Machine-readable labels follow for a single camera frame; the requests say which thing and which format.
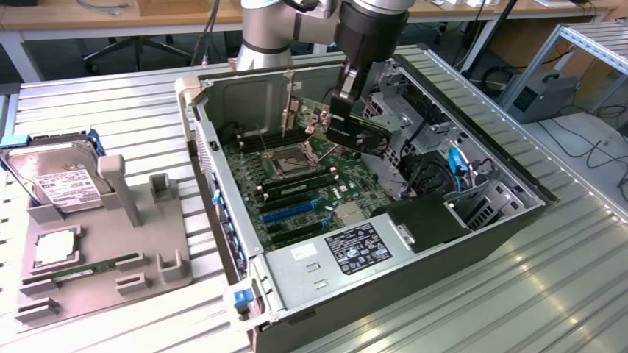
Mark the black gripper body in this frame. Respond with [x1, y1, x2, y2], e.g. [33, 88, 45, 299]
[332, 2, 411, 70]

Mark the graphics card with black cooler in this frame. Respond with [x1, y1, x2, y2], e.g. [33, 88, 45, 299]
[280, 68, 395, 158]

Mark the metal socket cover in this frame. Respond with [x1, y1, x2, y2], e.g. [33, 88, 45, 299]
[303, 138, 340, 165]

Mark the silver disk bay cage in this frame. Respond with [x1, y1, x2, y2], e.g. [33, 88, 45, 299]
[360, 60, 496, 202]

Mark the thin locking lever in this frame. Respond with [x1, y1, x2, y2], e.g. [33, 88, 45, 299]
[255, 123, 269, 157]

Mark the CPU socket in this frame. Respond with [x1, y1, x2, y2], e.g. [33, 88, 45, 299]
[264, 145, 320, 181]

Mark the green motherboard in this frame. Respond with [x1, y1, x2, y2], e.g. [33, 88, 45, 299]
[223, 119, 393, 254]

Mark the black RAM slot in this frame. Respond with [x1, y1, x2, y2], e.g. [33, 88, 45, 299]
[240, 128, 311, 148]
[256, 166, 336, 191]
[255, 163, 333, 187]
[239, 125, 311, 143]
[236, 122, 308, 140]
[241, 132, 313, 151]
[259, 170, 339, 195]

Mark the white box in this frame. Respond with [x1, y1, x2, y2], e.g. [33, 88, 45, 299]
[431, 0, 492, 8]

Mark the green RAM stick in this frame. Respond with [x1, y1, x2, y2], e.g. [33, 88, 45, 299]
[261, 173, 340, 199]
[21, 253, 141, 286]

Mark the long black expansion slot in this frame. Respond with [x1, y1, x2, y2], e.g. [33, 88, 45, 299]
[257, 194, 317, 215]
[267, 219, 323, 239]
[271, 228, 328, 247]

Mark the silver chipset heatsink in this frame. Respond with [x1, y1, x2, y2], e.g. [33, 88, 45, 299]
[336, 204, 367, 225]

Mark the blue expansion slot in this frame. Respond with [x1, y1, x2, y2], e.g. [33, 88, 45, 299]
[261, 204, 316, 225]

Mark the black plastic shroud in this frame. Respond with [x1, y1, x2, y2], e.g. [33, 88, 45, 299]
[372, 194, 475, 254]

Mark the grey equipment box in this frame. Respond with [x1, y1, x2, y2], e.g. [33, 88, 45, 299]
[504, 71, 583, 125]

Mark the grey power supply unit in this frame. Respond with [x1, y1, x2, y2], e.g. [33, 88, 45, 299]
[252, 213, 419, 313]

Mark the open black PC case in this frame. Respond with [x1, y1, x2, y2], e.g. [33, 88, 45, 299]
[173, 53, 560, 353]

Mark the wooden desk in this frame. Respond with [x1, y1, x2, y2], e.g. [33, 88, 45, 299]
[0, 0, 619, 84]

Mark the blue case latch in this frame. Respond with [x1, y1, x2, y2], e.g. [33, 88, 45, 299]
[229, 289, 255, 308]

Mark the grey parts rack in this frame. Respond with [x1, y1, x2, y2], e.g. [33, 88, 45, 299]
[12, 154, 195, 334]

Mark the hard disk in blue caddy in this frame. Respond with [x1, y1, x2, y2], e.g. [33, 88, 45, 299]
[0, 126, 108, 214]

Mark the silver CPU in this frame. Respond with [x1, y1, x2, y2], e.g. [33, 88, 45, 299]
[32, 231, 83, 269]

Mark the black power cable bundle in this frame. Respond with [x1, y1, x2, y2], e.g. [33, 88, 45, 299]
[397, 141, 455, 196]

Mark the coiled black cable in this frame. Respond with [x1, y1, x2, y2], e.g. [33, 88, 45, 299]
[481, 65, 512, 92]

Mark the blue data wire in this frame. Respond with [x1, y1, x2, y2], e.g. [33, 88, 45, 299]
[448, 146, 468, 193]

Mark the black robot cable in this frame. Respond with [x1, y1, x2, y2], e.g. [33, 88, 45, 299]
[193, 0, 221, 68]

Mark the aluminium frame table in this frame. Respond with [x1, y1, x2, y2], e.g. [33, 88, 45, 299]
[497, 20, 628, 118]

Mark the light blue network cable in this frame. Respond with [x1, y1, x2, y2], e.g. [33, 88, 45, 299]
[76, 0, 132, 16]

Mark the black floor cable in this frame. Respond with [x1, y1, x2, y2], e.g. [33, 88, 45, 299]
[537, 119, 628, 171]

